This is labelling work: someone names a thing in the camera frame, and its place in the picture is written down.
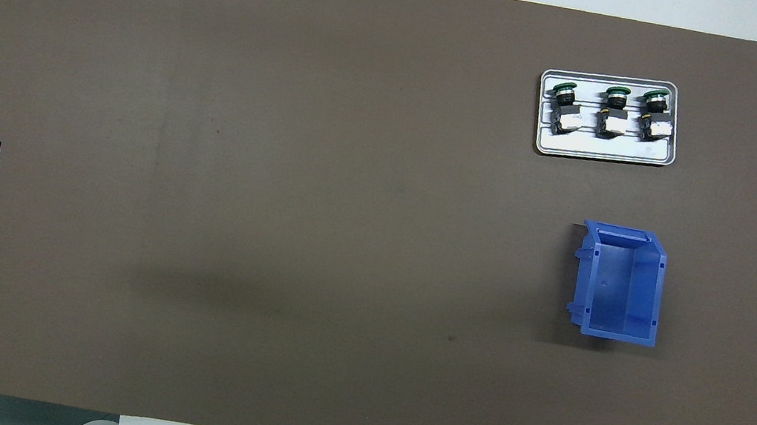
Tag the green push button switch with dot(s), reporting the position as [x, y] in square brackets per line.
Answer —
[565, 117]
[654, 125]
[615, 122]

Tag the blue plastic storage bin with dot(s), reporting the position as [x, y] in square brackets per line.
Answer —
[611, 285]

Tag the silver metal tray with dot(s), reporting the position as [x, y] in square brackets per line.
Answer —
[583, 147]

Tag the brown paper table mat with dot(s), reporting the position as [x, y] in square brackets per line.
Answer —
[282, 153]

